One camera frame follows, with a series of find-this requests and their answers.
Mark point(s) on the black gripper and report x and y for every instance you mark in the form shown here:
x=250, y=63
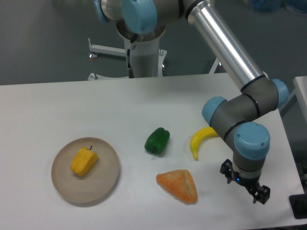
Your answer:
x=246, y=179

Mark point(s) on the yellow toy pepper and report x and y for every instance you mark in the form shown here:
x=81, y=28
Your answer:
x=83, y=161

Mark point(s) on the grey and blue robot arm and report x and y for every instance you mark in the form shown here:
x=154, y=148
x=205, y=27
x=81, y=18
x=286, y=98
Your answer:
x=142, y=22

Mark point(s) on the green toy pepper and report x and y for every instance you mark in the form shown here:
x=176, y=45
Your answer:
x=157, y=141

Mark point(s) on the beige round plate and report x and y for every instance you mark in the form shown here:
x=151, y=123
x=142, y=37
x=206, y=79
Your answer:
x=97, y=184

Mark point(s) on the black device at edge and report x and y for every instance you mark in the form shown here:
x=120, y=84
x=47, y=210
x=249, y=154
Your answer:
x=299, y=205

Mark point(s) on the orange toy bread wedge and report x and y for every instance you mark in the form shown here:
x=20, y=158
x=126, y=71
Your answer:
x=180, y=184

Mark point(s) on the yellow toy banana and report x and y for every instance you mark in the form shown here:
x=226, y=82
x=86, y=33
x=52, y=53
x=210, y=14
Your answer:
x=198, y=138

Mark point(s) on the white side table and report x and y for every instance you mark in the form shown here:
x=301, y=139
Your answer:
x=299, y=94

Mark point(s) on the blue plastic bag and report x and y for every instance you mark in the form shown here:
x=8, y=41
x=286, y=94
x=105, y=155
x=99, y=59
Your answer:
x=295, y=6

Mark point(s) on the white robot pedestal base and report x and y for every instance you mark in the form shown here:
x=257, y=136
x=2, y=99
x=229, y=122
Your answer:
x=175, y=49

